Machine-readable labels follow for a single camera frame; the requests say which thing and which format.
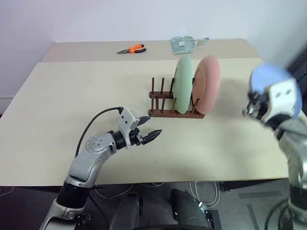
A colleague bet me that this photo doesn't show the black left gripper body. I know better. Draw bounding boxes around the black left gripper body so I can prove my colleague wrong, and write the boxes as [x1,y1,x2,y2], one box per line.
[129,128,147,147]

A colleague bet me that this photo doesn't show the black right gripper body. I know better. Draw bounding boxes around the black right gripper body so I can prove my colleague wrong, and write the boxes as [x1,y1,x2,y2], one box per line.
[242,92,270,121]

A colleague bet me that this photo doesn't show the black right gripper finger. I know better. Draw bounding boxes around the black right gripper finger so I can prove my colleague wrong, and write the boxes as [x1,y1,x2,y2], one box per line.
[247,90,262,102]

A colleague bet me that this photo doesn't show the blue plate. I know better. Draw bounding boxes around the blue plate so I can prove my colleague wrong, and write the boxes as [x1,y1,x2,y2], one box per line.
[249,61,304,119]

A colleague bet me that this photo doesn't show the wooden dish rack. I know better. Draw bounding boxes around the wooden dish rack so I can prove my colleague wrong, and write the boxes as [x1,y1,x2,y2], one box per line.
[148,77,206,119]

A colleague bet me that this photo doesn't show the pink plate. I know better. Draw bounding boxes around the pink plate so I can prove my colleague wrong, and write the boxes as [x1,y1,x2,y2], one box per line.
[191,55,221,115]

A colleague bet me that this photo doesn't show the green plate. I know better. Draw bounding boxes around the green plate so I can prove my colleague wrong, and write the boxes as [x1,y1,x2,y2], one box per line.
[173,55,193,115]

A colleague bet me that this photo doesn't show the dark rounded shape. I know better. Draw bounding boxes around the dark rounded shape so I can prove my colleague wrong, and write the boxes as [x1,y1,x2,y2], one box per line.
[109,192,144,230]
[170,188,209,230]

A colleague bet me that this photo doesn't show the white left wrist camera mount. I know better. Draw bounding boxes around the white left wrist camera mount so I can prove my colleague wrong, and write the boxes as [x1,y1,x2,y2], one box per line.
[117,107,141,150]

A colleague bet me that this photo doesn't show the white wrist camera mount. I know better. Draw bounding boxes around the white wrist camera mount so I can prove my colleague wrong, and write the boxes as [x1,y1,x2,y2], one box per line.
[117,107,141,150]
[260,78,300,123]

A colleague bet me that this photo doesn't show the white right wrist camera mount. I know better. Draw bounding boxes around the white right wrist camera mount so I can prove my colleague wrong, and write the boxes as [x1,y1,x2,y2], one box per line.
[260,78,300,123]

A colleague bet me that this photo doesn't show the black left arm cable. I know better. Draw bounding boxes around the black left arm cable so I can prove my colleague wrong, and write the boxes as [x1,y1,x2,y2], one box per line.
[75,106,124,158]

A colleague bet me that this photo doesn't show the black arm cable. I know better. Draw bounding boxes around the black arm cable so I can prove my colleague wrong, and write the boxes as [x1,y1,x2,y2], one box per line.
[75,106,124,158]
[264,200,296,230]

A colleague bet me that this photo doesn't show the thin white cable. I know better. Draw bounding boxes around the thin white cable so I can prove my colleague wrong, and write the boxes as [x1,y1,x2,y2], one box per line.
[94,182,165,199]

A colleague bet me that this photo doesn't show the orange handled pliers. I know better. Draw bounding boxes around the orange handled pliers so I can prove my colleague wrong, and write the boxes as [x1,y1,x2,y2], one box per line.
[116,44,147,55]

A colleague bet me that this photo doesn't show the white coiled cable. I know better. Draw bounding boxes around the white coiled cable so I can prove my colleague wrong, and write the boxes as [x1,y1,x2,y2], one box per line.
[189,181,220,207]

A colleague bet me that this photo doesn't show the black metal bracket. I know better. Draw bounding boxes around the black metal bracket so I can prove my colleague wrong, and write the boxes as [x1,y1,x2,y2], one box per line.
[205,209,220,230]

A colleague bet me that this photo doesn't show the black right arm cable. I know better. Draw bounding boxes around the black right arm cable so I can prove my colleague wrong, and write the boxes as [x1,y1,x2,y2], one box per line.
[264,200,296,230]

